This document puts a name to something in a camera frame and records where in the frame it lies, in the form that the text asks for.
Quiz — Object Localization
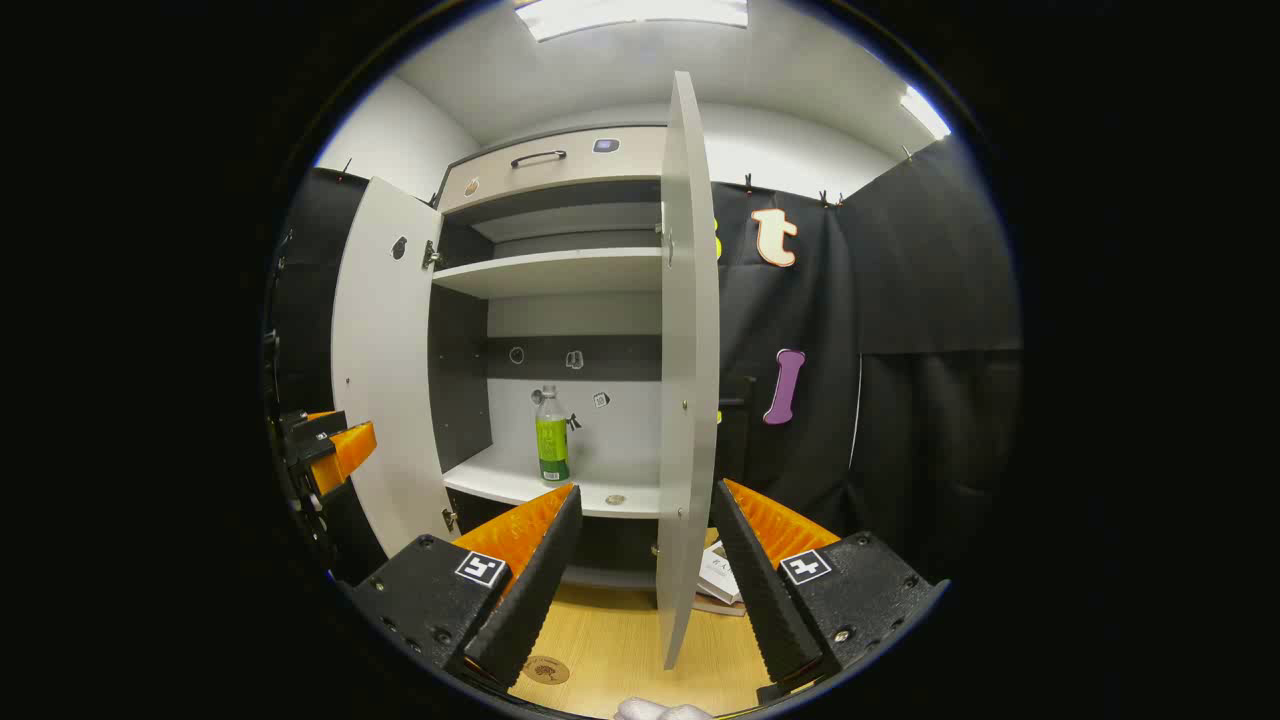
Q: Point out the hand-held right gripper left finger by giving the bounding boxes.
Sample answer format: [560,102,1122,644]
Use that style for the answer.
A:
[343,482,584,691]

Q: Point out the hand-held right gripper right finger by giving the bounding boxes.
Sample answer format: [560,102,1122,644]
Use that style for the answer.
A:
[710,478,951,698]

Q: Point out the grey cabinet door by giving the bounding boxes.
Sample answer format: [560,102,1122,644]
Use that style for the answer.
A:
[655,70,721,671]
[331,176,463,559]

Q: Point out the green label bottle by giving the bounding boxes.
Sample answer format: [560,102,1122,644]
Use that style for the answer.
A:
[533,384,572,485]

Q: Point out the grey cabinet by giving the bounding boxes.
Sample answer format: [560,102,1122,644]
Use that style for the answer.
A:
[428,125,669,591]

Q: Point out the grey cabinet drawer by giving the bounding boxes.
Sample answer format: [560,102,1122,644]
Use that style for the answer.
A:
[438,126,669,214]

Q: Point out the black backdrop cloth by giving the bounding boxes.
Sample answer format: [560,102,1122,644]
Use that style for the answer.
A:
[265,135,1023,591]

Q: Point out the ceiling light panel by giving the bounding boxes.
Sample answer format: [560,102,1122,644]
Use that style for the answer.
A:
[900,85,951,139]
[515,0,749,41]

